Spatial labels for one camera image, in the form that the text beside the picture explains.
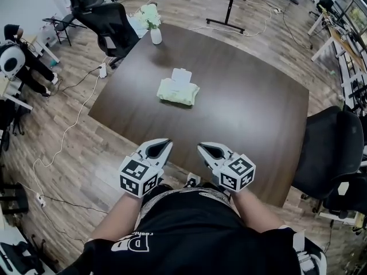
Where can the black office chair with headrest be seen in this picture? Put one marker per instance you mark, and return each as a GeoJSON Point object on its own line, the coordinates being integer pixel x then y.
{"type": "Point", "coordinates": [114, 27]}

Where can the person's white shoe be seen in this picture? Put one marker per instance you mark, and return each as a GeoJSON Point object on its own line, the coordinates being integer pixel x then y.
{"type": "Point", "coordinates": [193, 179]}

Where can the wooden desk with white legs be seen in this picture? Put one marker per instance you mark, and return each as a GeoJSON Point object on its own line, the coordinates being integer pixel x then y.
{"type": "Point", "coordinates": [47, 51]}
{"type": "Point", "coordinates": [338, 39]}

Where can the person's left forearm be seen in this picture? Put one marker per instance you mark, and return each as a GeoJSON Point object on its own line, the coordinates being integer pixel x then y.
{"type": "Point", "coordinates": [117, 216]}

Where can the small teal cup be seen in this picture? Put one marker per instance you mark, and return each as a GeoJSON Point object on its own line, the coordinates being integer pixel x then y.
{"type": "Point", "coordinates": [53, 64]}

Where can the black folding chair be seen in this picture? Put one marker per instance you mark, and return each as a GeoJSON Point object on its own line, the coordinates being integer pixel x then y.
{"type": "Point", "coordinates": [66, 20]}

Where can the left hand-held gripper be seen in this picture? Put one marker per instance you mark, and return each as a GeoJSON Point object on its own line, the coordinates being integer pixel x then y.
{"type": "Point", "coordinates": [137, 178]}

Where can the white flower bouquet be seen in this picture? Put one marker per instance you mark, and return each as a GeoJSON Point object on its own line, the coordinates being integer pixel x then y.
{"type": "Point", "coordinates": [149, 14]}

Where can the green wet wipe pack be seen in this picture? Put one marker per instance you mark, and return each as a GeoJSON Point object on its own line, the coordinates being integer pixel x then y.
{"type": "Point", "coordinates": [177, 93]}

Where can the black pole stand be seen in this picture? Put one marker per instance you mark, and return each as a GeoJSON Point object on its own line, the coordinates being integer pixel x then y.
{"type": "Point", "coordinates": [229, 7]}

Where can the white ribbed vase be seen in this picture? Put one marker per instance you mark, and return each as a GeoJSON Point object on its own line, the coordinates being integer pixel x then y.
{"type": "Point", "coordinates": [156, 36]}

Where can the black floor case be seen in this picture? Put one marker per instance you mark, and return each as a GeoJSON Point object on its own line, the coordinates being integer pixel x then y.
{"type": "Point", "coordinates": [13, 198]}

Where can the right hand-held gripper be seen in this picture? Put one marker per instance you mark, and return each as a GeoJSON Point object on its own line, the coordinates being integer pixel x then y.
{"type": "Point", "coordinates": [236, 175]}

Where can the white power strip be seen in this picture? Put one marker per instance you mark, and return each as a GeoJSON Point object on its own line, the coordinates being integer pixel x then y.
{"type": "Point", "coordinates": [40, 200]}
{"type": "Point", "coordinates": [102, 70]}

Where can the person's right forearm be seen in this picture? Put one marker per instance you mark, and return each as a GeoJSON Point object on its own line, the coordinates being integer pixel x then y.
{"type": "Point", "coordinates": [252, 211]}

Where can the white round backpack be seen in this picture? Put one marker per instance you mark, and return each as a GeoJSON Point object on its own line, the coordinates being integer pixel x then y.
{"type": "Point", "coordinates": [11, 62]}

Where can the person's patterned shorts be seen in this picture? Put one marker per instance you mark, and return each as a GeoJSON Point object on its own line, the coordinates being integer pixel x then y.
{"type": "Point", "coordinates": [152, 202]}

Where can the person's black printed t-shirt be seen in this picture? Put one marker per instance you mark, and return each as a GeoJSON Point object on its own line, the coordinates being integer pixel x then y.
{"type": "Point", "coordinates": [186, 233]}

